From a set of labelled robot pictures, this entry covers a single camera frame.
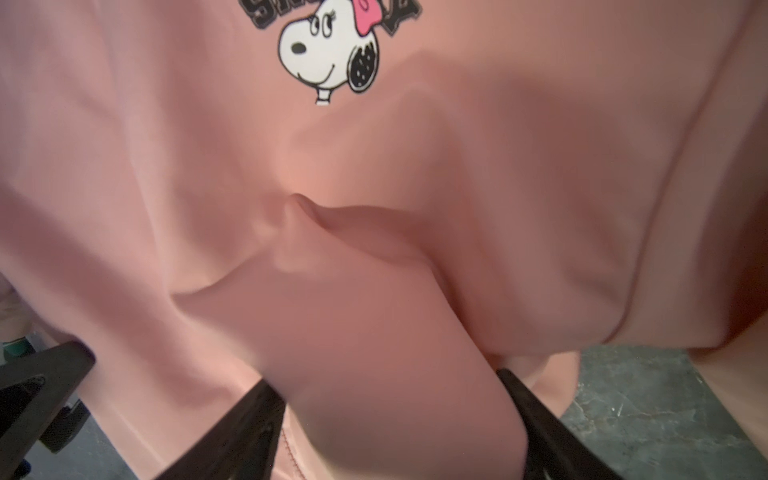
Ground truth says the pink Snoopy zip jacket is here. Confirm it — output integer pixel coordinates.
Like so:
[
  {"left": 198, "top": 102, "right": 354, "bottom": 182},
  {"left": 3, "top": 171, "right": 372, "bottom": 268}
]
[{"left": 1, "top": 1, "right": 767, "bottom": 479}]

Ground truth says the green handled tool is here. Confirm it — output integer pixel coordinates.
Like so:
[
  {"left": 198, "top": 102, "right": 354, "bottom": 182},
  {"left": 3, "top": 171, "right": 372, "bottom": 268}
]
[{"left": 2, "top": 337, "right": 36, "bottom": 363}]

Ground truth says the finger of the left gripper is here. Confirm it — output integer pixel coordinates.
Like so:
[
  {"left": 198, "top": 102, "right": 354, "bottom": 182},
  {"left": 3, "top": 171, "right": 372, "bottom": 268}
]
[{"left": 1, "top": 341, "right": 96, "bottom": 479}]

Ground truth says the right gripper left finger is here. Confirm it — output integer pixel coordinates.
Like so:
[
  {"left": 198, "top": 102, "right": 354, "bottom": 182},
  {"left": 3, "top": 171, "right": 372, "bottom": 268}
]
[{"left": 158, "top": 380, "right": 286, "bottom": 480}]

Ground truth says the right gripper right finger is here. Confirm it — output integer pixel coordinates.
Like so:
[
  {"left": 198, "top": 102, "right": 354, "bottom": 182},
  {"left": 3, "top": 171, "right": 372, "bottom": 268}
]
[{"left": 497, "top": 369, "right": 623, "bottom": 480}]

